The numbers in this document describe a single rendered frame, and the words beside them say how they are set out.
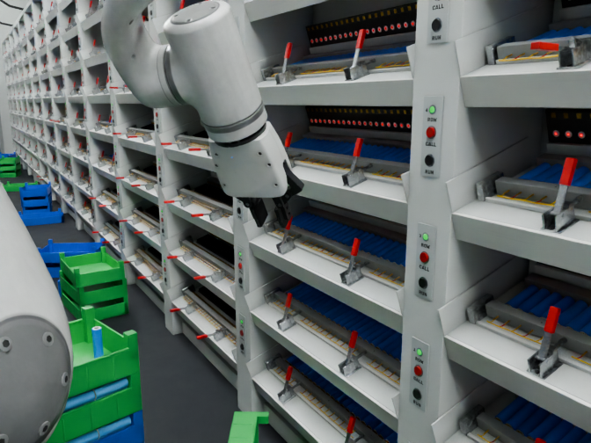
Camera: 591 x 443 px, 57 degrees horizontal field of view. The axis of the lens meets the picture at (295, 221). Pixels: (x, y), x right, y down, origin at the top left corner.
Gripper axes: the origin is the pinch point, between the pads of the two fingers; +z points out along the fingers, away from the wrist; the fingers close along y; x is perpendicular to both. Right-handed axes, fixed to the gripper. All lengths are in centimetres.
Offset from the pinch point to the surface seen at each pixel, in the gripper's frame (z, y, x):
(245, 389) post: 81, -38, 11
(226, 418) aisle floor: 86, -43, 4
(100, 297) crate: 97, -128, 49
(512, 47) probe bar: -13.4, 33.6, 20.1
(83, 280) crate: 87, -131, 49
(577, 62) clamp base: -15.8, 41.1, 9.9
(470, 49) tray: -13.4, 28.2, 20.5
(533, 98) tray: -11.0, 36.5, 10.6
